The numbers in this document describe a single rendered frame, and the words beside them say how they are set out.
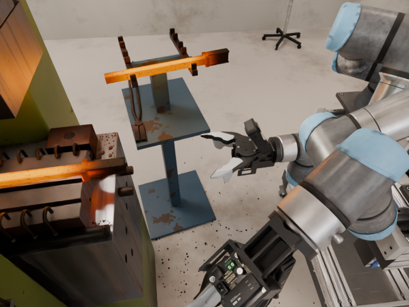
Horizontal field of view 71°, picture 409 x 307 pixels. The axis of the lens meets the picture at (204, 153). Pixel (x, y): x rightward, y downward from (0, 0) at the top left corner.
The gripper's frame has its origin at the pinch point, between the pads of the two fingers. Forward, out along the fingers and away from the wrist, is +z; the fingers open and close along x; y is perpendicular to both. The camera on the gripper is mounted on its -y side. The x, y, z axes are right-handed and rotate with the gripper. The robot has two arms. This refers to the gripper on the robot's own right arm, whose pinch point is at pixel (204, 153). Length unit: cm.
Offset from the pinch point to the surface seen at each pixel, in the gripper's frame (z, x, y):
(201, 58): -6.2, 41.1, -3.5
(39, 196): 40.0, -5.9, 1.0
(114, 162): 22.6, -0.4, -1.2
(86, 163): 29.5, 0.4, -1.4
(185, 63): -0.4, 39.4, -3.2
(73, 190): 32.4, -5.6, 0.9
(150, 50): 16, 250, 100
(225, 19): -74, 281, 86
